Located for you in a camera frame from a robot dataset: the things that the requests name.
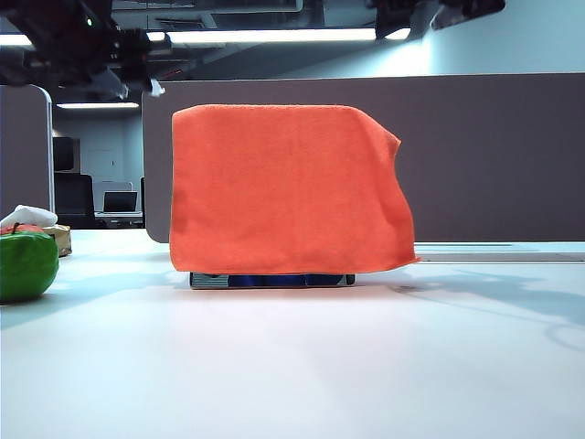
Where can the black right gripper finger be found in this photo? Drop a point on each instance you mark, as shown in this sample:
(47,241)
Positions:
(466,9)
(402,16)

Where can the dark laptop screen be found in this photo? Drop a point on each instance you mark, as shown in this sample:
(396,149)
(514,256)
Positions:
(120,202)

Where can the dark background cabinet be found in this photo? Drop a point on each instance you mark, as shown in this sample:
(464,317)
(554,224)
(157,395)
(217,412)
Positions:
(65,153)

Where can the white background office desk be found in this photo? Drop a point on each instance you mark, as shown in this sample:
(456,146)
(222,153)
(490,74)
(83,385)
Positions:
(114,186)

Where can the short ceiling strip light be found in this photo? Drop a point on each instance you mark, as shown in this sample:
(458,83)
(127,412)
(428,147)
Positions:
(97,105)

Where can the narrow grey desk partition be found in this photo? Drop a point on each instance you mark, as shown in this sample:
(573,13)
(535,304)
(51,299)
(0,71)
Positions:
(27,151)

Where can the wide grey desk partition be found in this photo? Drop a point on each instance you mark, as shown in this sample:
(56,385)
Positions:
(503,183)

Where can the orange microfiber cloth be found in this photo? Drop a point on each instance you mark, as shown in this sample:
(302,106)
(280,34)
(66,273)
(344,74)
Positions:
(283,192)

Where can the green toy apple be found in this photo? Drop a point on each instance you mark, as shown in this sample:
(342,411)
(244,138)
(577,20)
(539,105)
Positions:
(23,270)

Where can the red-orange toy fruit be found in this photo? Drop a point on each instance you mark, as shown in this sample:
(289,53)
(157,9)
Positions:
(25,228)

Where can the black office chair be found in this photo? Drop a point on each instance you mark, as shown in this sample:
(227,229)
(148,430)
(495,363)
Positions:
(75,201)

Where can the square white-framed table mirror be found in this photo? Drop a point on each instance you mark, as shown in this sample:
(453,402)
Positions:
(274,281)

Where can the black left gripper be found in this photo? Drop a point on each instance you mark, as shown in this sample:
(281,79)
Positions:
(105,46)

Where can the white crumpled cloth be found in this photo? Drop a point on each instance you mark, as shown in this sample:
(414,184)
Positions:
(27,215)

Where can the beige cardboard box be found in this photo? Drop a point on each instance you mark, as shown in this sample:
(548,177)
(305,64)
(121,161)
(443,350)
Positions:
(61,240)

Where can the long ceiling strip light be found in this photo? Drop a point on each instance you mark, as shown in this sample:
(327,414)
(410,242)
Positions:
(274,35)

